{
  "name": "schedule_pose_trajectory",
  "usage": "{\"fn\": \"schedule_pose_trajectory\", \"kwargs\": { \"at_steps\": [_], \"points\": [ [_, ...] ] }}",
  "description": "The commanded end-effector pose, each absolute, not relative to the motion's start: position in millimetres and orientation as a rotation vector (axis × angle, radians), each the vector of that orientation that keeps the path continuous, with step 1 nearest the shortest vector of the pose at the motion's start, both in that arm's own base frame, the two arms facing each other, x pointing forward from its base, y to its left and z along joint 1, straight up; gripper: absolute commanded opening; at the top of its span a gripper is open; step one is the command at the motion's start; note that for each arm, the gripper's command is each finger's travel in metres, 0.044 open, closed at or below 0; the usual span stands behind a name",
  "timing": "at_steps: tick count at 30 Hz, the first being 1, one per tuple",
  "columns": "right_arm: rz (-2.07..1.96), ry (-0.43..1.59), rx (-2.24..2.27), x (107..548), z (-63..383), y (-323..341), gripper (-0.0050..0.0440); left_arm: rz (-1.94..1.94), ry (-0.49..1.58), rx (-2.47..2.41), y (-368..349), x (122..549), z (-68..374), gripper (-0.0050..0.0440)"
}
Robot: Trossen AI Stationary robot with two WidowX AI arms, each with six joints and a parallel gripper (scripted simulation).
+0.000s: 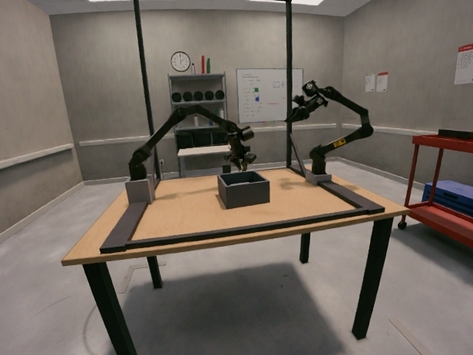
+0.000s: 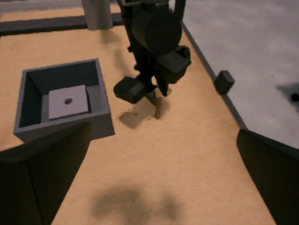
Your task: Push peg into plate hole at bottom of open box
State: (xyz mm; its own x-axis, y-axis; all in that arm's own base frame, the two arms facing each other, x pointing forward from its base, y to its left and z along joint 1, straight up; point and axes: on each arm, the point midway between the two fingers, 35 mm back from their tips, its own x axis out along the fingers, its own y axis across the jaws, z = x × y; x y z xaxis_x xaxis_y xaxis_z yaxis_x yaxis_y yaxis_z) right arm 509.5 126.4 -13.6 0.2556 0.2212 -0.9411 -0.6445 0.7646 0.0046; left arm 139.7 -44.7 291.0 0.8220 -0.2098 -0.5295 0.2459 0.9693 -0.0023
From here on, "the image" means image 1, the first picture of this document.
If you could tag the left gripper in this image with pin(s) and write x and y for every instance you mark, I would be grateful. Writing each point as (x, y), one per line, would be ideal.
(295, 116)

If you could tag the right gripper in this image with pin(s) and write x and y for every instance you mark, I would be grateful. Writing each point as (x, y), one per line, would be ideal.
(238, 154)

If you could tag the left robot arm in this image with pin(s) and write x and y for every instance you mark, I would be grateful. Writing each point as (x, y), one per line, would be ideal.
(318, 152)

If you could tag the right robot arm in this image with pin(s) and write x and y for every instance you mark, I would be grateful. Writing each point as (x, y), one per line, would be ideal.
(138, 172)

